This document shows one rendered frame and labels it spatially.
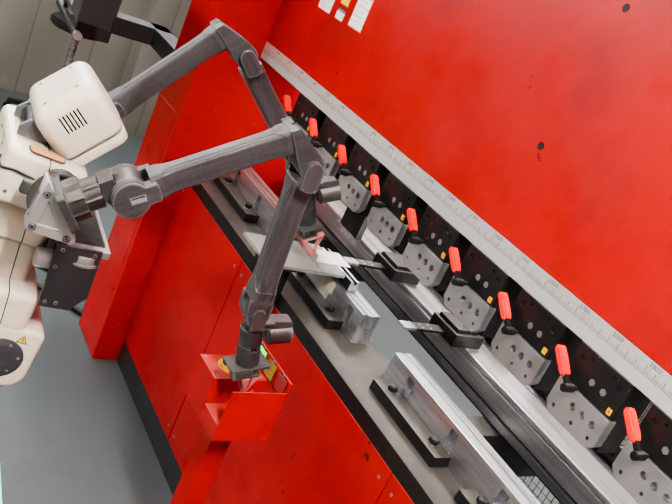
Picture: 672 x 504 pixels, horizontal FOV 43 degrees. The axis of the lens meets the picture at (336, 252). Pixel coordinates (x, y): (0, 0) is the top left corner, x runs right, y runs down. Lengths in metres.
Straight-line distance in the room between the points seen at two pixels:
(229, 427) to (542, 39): 1.18
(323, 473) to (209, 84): 1.47
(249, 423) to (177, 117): 1.33
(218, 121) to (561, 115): 1.55
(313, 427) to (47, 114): 1.05
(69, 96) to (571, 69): 1.06
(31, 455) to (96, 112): 1.47
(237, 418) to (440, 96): 0.96
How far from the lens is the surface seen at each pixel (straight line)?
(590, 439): 1.77
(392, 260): 2.63
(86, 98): 1.82
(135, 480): 3.02
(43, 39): 6.15
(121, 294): 3.38
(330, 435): 2.23
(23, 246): 1.98
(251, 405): 2.12
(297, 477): 2.35
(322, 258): 2.49
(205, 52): 2.14
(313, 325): 2.38
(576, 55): 1.96
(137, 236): 3.26
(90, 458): 3.04
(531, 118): 1.99
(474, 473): 2.00
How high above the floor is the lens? 1.88
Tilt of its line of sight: 20 degrees down
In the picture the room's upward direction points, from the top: 25 degrees clockwise
